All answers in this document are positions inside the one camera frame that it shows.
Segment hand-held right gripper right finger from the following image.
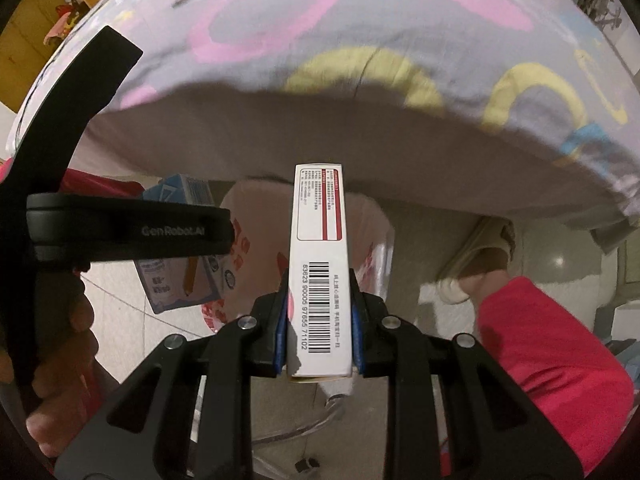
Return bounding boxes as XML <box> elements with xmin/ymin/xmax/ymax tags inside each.
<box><xmin>347</xmin><ymin>269</ymin><xmax>584</xmax><ymax>480</ymax></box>

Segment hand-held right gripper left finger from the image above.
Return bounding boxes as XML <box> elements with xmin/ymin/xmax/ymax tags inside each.
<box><xmin>54</xmin><ymin>272</ymin><xmax>291</xmax><ymax>480</ymax></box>

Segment blue milk carton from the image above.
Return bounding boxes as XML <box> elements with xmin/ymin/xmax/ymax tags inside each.
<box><xmin>134</xmin><ymin>174</ymin><xmax>227</xmax><ymax>315</ymax></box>

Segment white barcode carton box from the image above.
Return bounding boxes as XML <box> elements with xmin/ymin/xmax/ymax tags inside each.
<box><xmin>287</xmin><ymin>162</ymin><xmax>354</xmax><ymax>385</ymax></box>

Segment white red-print plastic bag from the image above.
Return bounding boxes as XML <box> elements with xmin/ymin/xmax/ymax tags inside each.
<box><xmin>200</xmin><ymin>180</ymin><xmax>397</xmax><ymax>411</ymax></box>

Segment person's left hand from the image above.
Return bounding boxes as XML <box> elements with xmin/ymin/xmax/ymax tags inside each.
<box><xmin>26</xmin><ymin>282</ymin><xmax>122</xmax><ymax>459</ymax></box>

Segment person's left red trouser leg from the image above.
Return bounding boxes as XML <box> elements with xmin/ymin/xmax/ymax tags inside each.
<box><xmin>0</xmin><ymin>157</ymin><xmax>147</xmax><ymax>202</ymax></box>

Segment person's red trouser leg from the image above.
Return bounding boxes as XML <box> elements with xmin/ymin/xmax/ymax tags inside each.
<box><xmin>477</xmin><ymin>276</ymin><xmax>636</xmax><ymax>478</ymax></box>
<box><xmin>0</xmin><ymin>157</ymin><xmax>147</xmax><ymax>202</ymax></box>

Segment beige slipper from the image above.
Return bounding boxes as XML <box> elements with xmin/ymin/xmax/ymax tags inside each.
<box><xmin>435</xmin><ymin>217</ymin><xmax>518</xmax><ymax>306</ymax></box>

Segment person's right red trouser leg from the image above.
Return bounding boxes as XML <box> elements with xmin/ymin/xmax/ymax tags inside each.
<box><xmin>477</xmin><ymin>276</ymin><xmax>636</xmax><ymax>478</ymax></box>

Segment yellow wooden cabinet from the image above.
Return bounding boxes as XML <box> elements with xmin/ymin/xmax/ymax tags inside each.
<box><xmin>0</xmin><ymin>0</ymin><xmax>117</xmax><ymax>111</ymax></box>

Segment grey ring-patterned bed sheet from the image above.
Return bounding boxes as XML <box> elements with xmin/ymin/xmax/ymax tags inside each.
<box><xmin>7</xmin><ymin>0</ymin><xmax>640</xmax><ymax>257</ymax></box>

